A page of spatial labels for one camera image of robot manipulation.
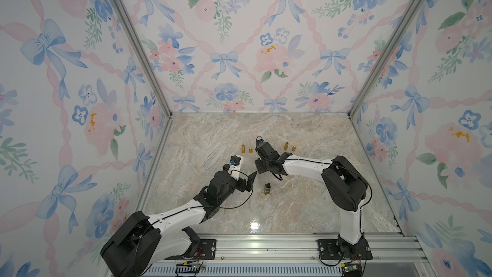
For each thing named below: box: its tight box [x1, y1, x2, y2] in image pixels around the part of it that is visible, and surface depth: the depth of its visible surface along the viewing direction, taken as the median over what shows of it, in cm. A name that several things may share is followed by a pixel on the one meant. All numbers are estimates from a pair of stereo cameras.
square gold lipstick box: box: [263, 182, 271, 195], surface depth 86 cm
